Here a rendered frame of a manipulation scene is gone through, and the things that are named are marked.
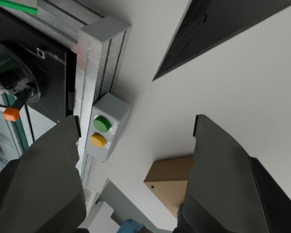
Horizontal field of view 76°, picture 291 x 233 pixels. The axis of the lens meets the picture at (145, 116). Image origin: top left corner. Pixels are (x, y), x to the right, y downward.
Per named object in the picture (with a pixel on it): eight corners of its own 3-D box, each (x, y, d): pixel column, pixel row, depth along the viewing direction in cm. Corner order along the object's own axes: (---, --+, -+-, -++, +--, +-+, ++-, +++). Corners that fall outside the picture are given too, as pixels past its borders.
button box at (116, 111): (132, 106, 44) (118, 122, 39) (114, 149, 59) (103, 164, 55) (107, 90, 44) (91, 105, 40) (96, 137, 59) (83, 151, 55)
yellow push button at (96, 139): (108, 137, 46) (104, 142, 45) (106, 144, 49) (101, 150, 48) (95, 128, 47) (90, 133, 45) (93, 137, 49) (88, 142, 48)
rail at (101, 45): (132, 25, 36) (99, 44, 28) (88, 183, 101) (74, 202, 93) (108, 11, 36) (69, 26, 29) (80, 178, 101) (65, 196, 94)
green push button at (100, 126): (114, 120, 41) (109, 126, 40) (111, 130, 44) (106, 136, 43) (99, 111, 41) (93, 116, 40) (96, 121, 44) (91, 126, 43)
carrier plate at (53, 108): (73, 48, 34) (65, 53, 32) (70, 125, 51) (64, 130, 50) (-32, -16, 35) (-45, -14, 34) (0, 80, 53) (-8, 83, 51)
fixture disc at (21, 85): (44, 62, 36) (36, 66, 35) (48, 107, 46) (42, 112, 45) (-14, 26, 37) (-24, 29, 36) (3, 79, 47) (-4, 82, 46)
